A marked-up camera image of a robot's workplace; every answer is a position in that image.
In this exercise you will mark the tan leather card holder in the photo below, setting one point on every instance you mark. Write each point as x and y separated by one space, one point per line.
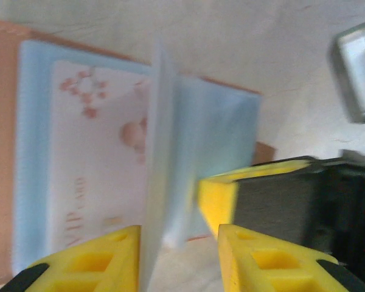
0 121

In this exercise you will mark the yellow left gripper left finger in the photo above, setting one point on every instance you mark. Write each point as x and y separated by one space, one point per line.
124 243

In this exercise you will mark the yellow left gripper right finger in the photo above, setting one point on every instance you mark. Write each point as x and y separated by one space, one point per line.
237 258

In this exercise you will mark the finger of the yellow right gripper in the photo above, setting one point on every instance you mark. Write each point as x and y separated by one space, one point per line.
261 207

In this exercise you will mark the white plastic card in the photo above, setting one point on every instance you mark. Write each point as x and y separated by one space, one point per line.
103 170

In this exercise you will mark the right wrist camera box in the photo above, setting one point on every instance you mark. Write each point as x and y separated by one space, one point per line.
359 76

